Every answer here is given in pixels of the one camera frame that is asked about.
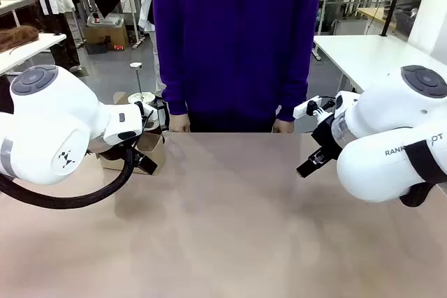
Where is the metal stand with round top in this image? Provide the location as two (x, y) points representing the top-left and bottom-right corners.
(129, 62), (143, 95)

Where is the white lidded paper cup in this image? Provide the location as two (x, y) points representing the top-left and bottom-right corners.
(127, 92), (155, 104)

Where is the person in purple sweater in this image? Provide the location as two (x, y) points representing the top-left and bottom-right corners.
(152, 0), (322, 134)

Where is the black corrugated cable hose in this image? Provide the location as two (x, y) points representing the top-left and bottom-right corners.
(0, 147), (136, 210)

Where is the light wooden table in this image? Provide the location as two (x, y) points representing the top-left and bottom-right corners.
(356, 6), (394, 22)

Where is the person in white coat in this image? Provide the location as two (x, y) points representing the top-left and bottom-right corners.
(31, 0), (83, 70)

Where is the black strap on arm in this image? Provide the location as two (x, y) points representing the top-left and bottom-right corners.
(399, 139), (447, 208)

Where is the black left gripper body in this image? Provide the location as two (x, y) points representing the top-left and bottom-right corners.
(99, 137), (140, 162)

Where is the grey wire basket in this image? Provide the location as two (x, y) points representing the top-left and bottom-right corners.
(393, 10), (418, 33)

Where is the brown furry bundle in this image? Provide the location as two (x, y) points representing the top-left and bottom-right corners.
(0, 25), (40, 53)

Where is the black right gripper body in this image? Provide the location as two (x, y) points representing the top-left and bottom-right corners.
(311, 115), (345, 160)

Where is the person's right hand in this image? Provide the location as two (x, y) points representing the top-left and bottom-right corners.
(169, 113), (192, 134)

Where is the person's left hand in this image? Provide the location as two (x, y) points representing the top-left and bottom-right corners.
(272, 119), (295, 134)

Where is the white side table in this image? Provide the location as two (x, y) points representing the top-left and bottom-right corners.
(0, 32), (68, 76)

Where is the grey plastic bin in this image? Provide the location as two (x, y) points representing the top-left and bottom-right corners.
(85, 13), (126, 29)

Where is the brown cardboard cup carrier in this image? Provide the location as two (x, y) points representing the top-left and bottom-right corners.
(98, 91), (167, 176)

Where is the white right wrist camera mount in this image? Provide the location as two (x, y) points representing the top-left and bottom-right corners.
(292, 94), (350, 121)

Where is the large white table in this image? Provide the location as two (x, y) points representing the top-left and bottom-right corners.
(312, 34), (447, 94)

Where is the brown cardboard box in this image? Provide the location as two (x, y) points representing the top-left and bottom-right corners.
(85, 24), (130, 50)

